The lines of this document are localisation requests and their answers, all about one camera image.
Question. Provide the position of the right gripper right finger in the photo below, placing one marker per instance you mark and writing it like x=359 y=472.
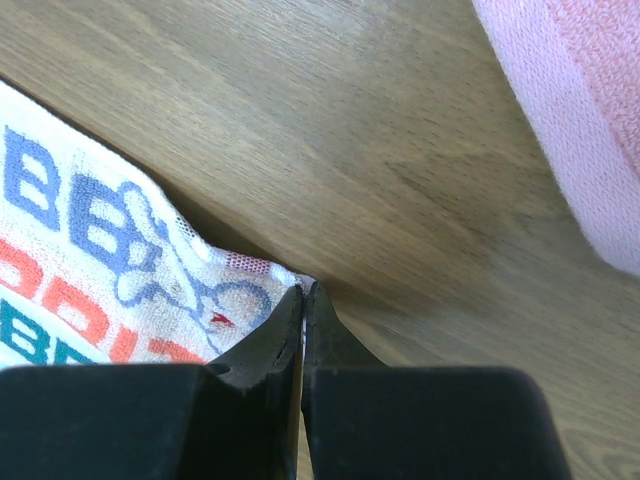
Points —
x=367 y=420

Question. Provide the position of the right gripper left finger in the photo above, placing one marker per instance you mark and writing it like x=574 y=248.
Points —
x=233 y=418

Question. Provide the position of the rabbit print towel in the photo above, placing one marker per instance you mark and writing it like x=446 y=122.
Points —
x=97 y=266

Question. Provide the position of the pink towel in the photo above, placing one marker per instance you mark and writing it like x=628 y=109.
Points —
x=574 y=69

